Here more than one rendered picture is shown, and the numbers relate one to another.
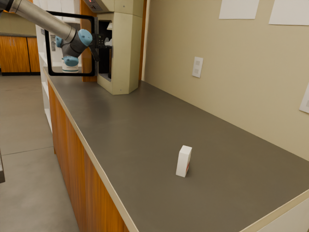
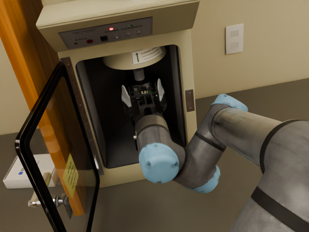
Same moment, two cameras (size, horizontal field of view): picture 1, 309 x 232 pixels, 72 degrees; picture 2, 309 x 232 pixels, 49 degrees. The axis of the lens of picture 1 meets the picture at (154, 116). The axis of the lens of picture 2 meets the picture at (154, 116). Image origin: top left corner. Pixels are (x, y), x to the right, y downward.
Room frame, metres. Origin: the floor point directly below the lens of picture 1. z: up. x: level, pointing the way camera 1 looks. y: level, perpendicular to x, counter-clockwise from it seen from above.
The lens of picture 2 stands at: (0.98, 1.00, 1.70)
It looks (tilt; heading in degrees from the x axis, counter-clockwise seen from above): 35 degrees down; 300
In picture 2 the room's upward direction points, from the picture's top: 9 degrees counter-clockwise
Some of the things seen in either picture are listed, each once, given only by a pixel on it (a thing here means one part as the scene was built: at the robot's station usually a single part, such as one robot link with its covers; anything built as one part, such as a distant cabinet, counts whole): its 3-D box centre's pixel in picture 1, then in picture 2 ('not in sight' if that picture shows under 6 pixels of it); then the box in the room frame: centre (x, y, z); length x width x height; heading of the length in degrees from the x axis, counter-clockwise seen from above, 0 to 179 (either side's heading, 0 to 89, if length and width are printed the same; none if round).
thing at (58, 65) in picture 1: (71, 46); (69, 167); (1.46, 0.60, 1.19); 0.30 x 0.01 x 0.40; 114
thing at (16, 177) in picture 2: not in sight; (34, 170); (1.78, 0.47, 0.96); 0.16 x 0.12 x 0.04; 22
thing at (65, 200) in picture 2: (53, 46); (65, 206); (1.40, 0.69, 1.18); 0.02 x 0.02 x 0.06; 24
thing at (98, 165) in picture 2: (96, 48); (84, 124); (1.52, 0.45, 1.19); 0.03 x 0.02 x 0.39; 33
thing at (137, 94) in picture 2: (94, 41); (146, 109); (1.34, 0.41, 1.24); 0.12 x 0.08 x 0.09; 123
